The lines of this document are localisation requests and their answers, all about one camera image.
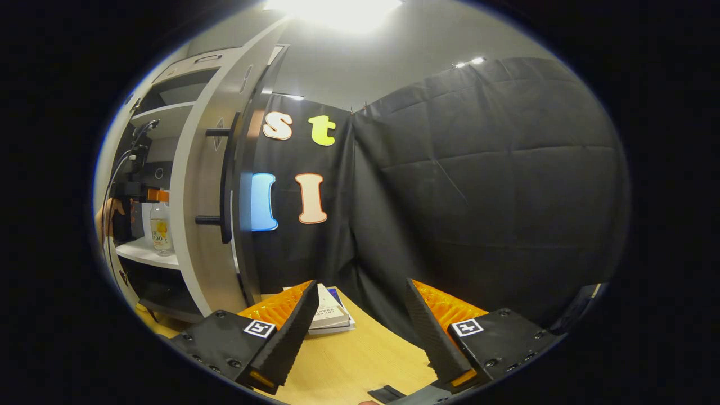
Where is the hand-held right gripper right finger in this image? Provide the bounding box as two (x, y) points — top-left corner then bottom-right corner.
(404, 278), (563, 394)

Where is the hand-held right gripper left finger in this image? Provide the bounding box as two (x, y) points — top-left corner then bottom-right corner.
(169, 280), (320, 394)

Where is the clear glass bottle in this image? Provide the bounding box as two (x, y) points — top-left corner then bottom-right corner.
(150, 201), (174, 257)

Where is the grey cabinet door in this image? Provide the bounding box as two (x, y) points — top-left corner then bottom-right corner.
(169, 17), (291, 317)
(94, 96), (141, 309)

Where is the white cabinet shelf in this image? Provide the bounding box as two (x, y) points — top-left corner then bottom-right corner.
(115, 236), (181, 271)
(130, 101), (195, 141)

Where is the grey cabinet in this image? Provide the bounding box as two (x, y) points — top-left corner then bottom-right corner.
(115, 44), (290, 324)

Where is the blue white book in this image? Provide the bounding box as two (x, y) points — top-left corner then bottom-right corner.
(308, 287), (357, 336)

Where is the black backdrop cloth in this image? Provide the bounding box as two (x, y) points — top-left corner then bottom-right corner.
(247, 56), (631, 338)

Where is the large ceiling light panel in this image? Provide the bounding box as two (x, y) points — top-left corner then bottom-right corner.
(264, 0), (403, 32)

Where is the black door handle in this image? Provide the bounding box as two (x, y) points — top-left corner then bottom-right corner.
(195, 111), (241, 244)

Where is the black bracket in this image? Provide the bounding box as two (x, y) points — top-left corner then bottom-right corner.
(368, 385), (407, 404)

